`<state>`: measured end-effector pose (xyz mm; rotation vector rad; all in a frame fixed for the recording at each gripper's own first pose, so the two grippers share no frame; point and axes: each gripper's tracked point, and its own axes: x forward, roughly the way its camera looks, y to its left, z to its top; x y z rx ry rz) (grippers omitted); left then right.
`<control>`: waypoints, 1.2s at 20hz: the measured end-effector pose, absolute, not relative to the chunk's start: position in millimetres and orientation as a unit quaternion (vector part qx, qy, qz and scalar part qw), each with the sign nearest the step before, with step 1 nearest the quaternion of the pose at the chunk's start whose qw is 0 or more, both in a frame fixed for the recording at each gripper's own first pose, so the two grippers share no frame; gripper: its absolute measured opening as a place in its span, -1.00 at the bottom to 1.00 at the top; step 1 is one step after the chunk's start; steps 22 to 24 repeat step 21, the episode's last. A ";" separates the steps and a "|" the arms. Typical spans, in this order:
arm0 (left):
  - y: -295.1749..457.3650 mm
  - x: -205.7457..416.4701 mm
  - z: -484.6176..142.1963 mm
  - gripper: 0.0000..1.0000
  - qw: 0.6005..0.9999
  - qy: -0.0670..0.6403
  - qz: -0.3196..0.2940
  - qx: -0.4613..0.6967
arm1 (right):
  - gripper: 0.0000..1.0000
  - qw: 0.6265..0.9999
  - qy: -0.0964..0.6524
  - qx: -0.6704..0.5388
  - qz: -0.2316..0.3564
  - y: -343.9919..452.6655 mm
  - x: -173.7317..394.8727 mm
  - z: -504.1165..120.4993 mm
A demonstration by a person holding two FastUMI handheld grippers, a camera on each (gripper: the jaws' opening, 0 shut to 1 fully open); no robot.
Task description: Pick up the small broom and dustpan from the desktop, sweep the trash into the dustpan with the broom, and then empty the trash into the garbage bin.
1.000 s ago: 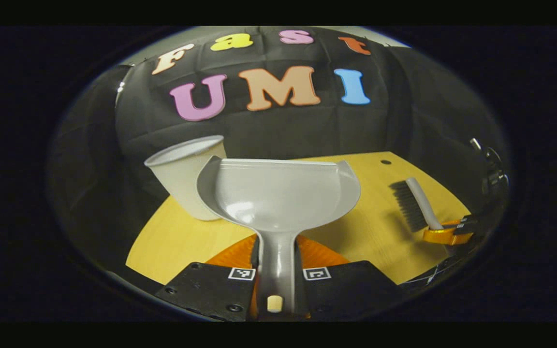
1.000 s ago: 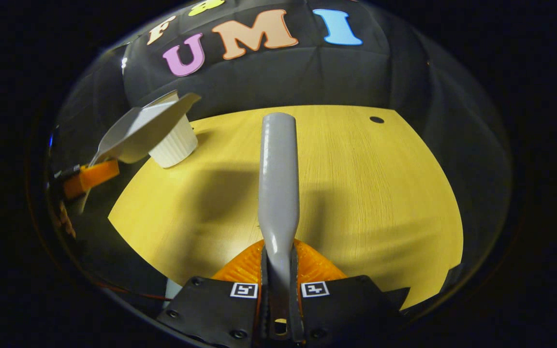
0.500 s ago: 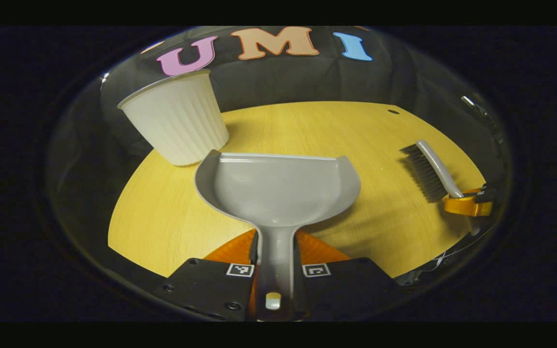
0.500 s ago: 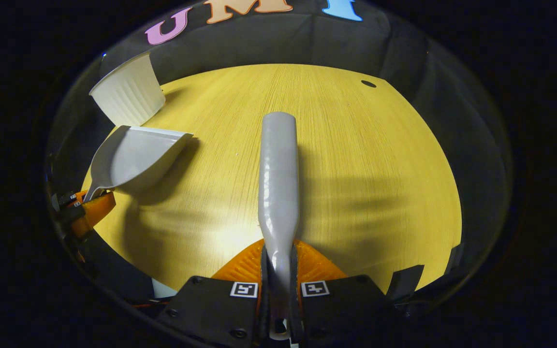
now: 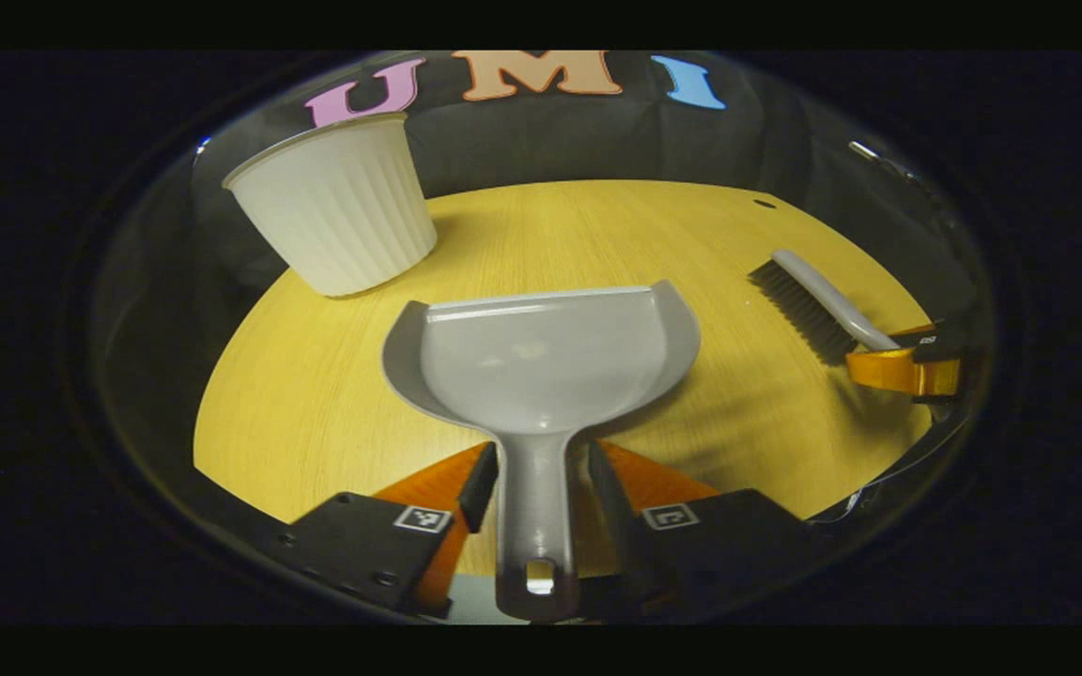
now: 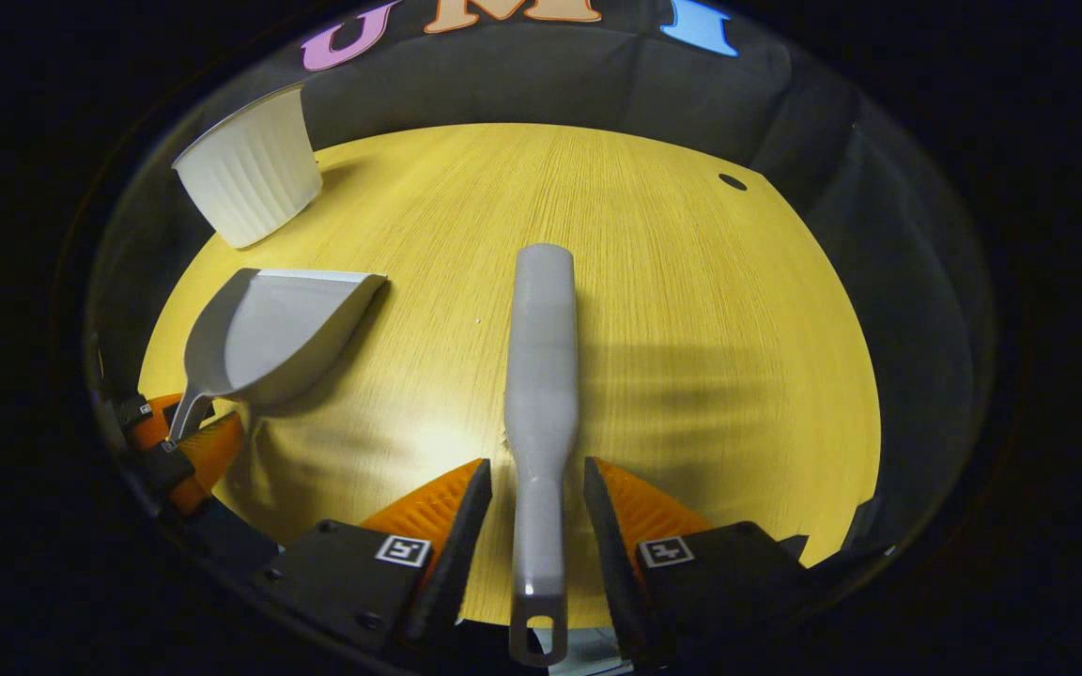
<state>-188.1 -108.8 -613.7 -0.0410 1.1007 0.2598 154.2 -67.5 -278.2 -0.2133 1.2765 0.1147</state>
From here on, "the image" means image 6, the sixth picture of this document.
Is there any grey plastic dustpan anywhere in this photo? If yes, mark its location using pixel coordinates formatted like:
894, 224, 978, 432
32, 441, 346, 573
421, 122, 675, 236
163, 268, 390, 448

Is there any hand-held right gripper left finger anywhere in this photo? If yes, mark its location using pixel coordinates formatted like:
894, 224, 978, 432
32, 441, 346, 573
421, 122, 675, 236
253, 457, 495, 656

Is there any white ribbed garbage bin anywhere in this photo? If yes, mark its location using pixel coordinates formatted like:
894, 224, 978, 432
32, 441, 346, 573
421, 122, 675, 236
171, 83, 324, 251

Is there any small grey broom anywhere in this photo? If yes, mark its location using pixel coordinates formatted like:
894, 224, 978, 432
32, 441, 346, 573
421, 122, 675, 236
502, 242, 582, 668

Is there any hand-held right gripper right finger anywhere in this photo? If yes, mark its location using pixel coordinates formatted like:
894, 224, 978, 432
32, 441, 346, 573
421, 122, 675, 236
582, 456, 812, 663

